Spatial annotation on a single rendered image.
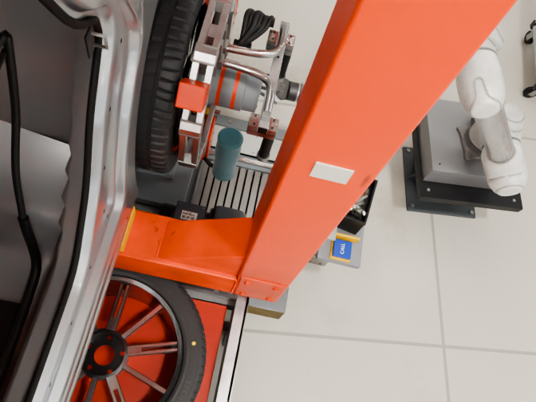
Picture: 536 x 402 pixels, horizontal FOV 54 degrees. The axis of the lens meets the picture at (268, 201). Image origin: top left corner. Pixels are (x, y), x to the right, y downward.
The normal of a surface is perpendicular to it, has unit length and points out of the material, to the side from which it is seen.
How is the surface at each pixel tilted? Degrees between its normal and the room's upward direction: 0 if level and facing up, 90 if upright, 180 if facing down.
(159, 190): 0
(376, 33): 90
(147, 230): 0
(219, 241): 36
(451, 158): 1
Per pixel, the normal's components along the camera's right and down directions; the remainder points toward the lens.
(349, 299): 0.17, -0.40
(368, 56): -0.17, 0.88
